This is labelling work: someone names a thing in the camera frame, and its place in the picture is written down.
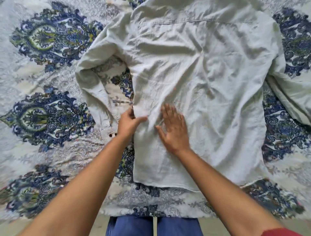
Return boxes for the person's left hand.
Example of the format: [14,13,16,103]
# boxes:
[116,107,148,140]

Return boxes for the blue jeans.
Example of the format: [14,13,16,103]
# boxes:
[106,216,203,236]

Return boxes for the person's right forearm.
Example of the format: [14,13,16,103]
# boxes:
[177,147,285,236]

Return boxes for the person's right hand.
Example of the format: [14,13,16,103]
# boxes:
[155,103,191,156]

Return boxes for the white long-sleeved shirt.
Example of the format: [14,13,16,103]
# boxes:
[75,0,311,193]

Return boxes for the bed with blue patterned sheet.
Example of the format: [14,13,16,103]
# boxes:
[0,0,311,225]

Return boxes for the person's left forearm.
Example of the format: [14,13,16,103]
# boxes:
[18,133,132,236]

